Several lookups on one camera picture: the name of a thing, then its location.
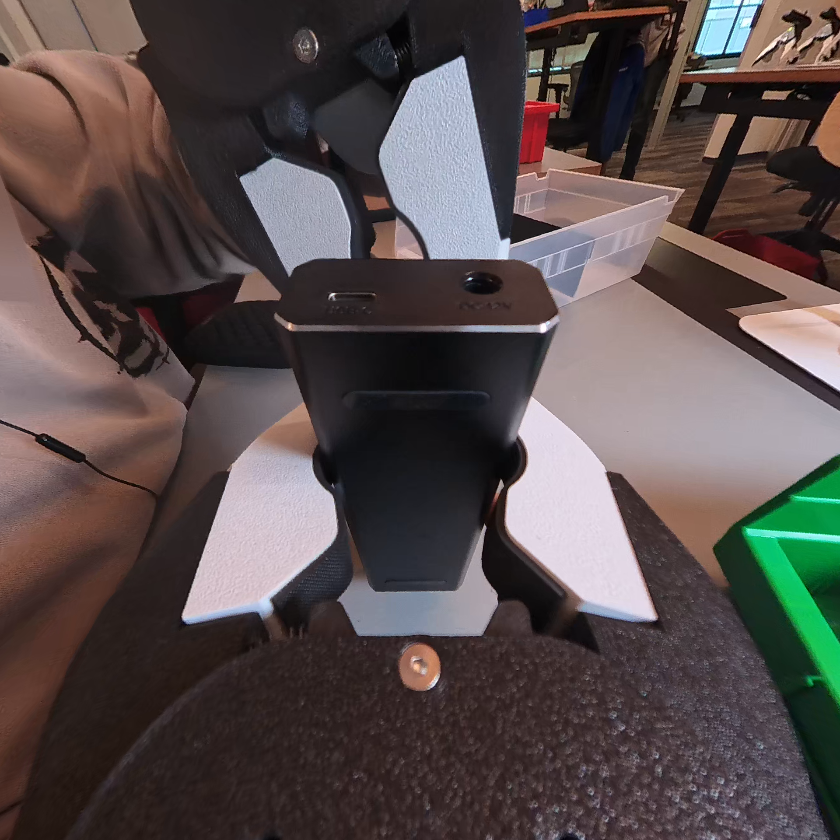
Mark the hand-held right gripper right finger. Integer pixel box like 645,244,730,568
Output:
481,399,659,636

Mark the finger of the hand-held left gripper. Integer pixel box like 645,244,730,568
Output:
238,156,373,278
376,54,514,261

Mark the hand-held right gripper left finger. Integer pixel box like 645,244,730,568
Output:
181,400,355,624

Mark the black metal usb hub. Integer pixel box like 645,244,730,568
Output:
274,258,560,593

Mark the person's left forearm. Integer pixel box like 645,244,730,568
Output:
0,49,260,303

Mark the red plastic bin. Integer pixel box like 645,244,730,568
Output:
523,100,560,163
712,228,829,280

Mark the black mesh office chair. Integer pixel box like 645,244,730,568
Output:
184,301,293,370

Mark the clear plastic bin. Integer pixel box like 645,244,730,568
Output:
394,167,686,307

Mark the blue hanging jacket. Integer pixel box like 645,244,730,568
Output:
581,29,657,172

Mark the wooden top desk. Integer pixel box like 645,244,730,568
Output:
679,66,840,234
525,0,690,165

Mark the person's torso in beige hoodie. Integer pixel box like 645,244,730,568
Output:
0,190,198,840

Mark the green plastic bin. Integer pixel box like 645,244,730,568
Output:
713,456,840,815

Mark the black table mat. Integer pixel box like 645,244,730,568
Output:
632,239,840,411

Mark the white mat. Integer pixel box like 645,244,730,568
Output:
738,304,840,395

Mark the window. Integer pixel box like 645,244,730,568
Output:
694,0,765,59

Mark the black earphone cable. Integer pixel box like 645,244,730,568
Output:
0,419,160,497

